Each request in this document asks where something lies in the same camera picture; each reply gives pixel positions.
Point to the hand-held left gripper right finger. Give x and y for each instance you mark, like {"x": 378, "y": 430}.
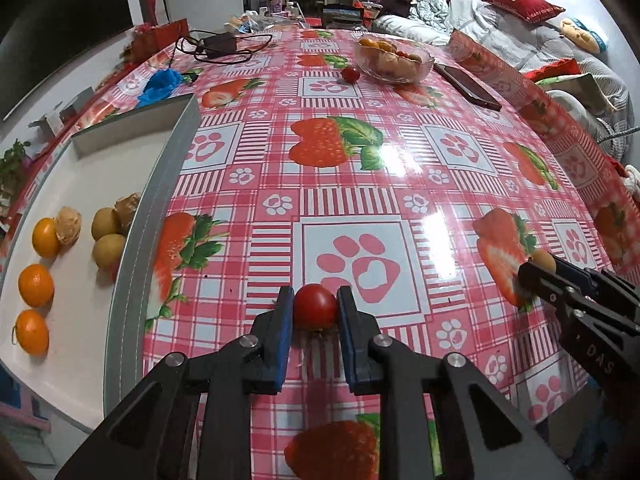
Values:
{"x": 350, "y": 340}

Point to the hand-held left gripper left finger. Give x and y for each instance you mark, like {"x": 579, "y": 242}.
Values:
{"x": 284, "y": 340}

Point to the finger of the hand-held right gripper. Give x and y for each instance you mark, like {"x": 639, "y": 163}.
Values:
{"x": 580, "y": 275}
{"x": 537, "y": 280}

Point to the brown kiwi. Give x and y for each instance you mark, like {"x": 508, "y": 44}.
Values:
{"x": 109, "y": 251}
{"x": 542, "y": 260}
{"x": 105, "y": 222}

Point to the red tomato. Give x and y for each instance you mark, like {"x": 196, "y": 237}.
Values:
{"x": 350, "y": 74}
{"x": 315, "y": 307}

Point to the small tan walnut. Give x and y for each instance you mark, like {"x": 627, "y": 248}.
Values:
{"x": 127, "y": 207}

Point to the large tan walnut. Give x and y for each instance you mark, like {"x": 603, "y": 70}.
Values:
{"x": 67, "y": 225}

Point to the orange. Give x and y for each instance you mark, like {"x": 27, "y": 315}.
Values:
{"x": 46, "y": 237}
{"x": 32, "y": 332}
{"x": 36, "y": 285}

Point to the white tray with grey sides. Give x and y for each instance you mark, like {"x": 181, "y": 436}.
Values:
{"x": 75, "y": 180}

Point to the pink checked strawberry tablecloth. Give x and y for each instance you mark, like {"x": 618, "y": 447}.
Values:
{"x": 400, "y": 170}

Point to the black phone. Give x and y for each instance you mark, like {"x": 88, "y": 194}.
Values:
{"x": 467, "y": 87}

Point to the sofa with grey blanket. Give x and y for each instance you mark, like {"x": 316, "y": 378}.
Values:
{"x": 525, "y": 45}

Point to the yellow plush toy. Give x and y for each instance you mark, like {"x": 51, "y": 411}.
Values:
{"x": 580, "y": 34}

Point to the glass bowl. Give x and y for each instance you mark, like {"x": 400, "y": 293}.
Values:
{"x": 395, "y": 72}

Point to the red cushion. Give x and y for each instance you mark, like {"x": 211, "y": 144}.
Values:
{"x": 525, "y": 4}

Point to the blue cloth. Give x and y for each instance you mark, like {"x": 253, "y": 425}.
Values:
{"x": 160, "y": 85}

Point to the small cardboard box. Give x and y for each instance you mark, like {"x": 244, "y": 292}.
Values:
{"x": 75, "y": 107}

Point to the green plant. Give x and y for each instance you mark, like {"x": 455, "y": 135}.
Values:
{"x": 12, "y": 160}

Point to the red box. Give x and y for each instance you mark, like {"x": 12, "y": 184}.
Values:
{"x": 160, "y": 35}

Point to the pink jar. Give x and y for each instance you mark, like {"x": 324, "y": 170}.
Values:
{"x": 274, "y": 4}

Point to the black television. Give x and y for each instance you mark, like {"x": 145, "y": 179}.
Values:
{"x": 60, "y": 20}

